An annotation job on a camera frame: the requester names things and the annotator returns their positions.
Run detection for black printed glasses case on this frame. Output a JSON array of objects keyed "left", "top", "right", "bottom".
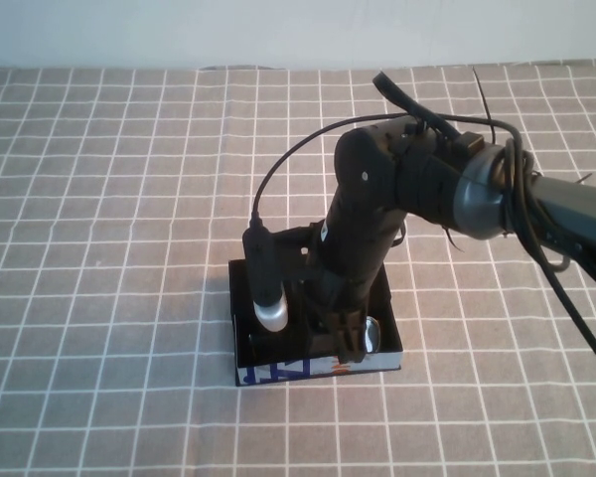
[{"left": 226, "top": 257, "right": 404, "bottom": 388}]

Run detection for black sunglasses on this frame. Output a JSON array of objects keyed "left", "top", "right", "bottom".
[{"left": 246, "top": 315, "right": 384, "bottom": 357}]

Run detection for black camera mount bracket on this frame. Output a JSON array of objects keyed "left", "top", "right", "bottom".
[{"left": 270, "top": 221, "right": 329, "bottom": 287}]

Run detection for black silver-tipped wrist camera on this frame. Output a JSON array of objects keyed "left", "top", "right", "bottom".
[{"left": 241, "top": 224, "right": 292, "bottom": 333}]

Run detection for black zip tie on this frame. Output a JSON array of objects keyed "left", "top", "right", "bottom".
[{"left": 472, "top": 67, "right": 498, "bottom": 125}]

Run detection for grey white-checked tablecloth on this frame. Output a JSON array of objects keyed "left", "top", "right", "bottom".
[{"left": 0, "top": 59, "right": 596, "bottom": 477}]

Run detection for thin black camera cable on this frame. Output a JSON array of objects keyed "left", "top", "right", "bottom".
[{"left": 249, "top": 112, "right": 413, "bottom": 231}]

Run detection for thick black cable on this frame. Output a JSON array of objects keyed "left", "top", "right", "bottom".
[{"left": 372, "top": 72, "right": 596, "bottom": 382}]

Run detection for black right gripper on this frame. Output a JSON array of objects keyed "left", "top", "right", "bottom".
[{"left": 307, "top": 196, "right": 404, "bottom": 365}]

